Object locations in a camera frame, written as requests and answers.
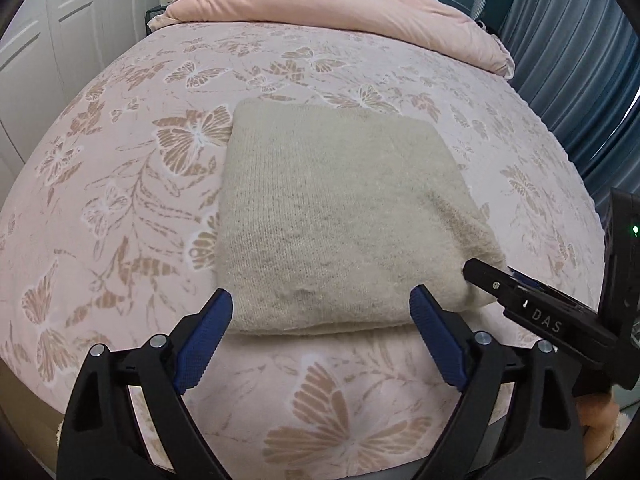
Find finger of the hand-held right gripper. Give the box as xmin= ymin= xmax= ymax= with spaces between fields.
xmin=507 ymin=268 xmax=601 ymax=315
xmin=462 ymin=258 xmax=617 ymax=362

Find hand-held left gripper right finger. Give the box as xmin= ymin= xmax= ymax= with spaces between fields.
xmin=408 ymin=284 xmax=586 ymax=480

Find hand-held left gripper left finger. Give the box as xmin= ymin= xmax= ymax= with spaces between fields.
xmin=57 ymin=287 xmax=236 ymax=480

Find cream knitted sweater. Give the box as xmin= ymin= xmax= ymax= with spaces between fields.
xmin=214 ymin=97 xmax=509 ymax=336

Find person's right hand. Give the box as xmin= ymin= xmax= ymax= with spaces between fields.
xmin=575 ymin=394 xmax=615 ymax=456

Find pink butterfly print bed sheet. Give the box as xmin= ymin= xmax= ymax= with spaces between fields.
xmin=0 ymin=20 xmax=608 ymax=480

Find blue grey curtain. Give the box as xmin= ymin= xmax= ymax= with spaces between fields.
xmin=500 ymin=0 xmax=640 ymax=211

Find pink duvet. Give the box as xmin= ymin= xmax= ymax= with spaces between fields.
xmin=147 ymin=0 xmax=516 ymax=79

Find white wardrobe doors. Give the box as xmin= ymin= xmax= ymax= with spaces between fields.
xmin=0 ymin=0 xmax=173 ymax=181

